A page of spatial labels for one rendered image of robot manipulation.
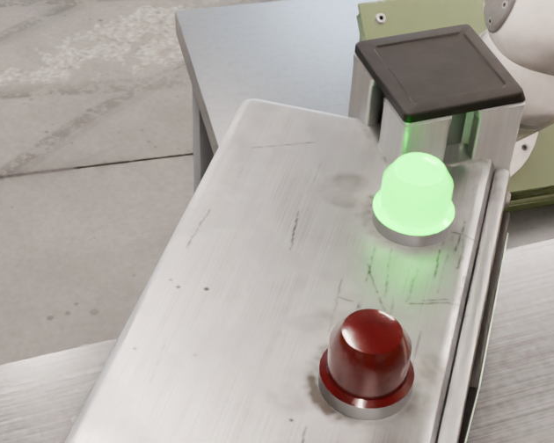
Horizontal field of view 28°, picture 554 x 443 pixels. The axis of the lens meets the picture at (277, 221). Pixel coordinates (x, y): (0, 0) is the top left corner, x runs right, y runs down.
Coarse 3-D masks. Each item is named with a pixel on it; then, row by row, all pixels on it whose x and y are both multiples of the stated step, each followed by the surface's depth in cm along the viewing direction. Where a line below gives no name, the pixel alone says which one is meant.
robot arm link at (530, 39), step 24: (504, 0) 92; (528, 0) 89; (552, 0) 87; (504, 24) 92; (528, 24) 89; (552, 24) 88; (504, 48) 94; (528, 48) 91; (552, 48) 89; (552, 72) 94
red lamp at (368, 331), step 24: (360, 312) 29; (384, 312) 29; (336, 336) 29; (360, 336) 29; (384, 336) 29; (408, 336) 29; (336, 360) 29; (360, 360) 28; (384, 360) 28; (408, 360) 29; (336, 384) 29; (360, 384) 29; (384, 384) 29; (408, 384) 30; (336, 408) 29; (360, 408) 29; (384, 408) 29
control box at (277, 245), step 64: (256, 128) 39; (320, 128) 39; (256, 192) 36; (320, 192) 36; (192, 256) 34; (256, 256) 34; (320, 256) 34; (384, 256) 34; (448, 256) 34; (128, 320) 32; (192, 320) 32; (256, 320) 32; (320, 320) 32; (448, 320) 32; (128, 384) 30; (192, 384) 30; (256, 384) 30; (448, 384) 31
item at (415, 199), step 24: (408, 168) 34; (432, 168) 34; (384, 192) 34; (408, 192) 33; (432, 192) 33; (384, 216) 34; (408, 216) 34; (432, 216) 34; (408, 240) 34; (432, 240) 34
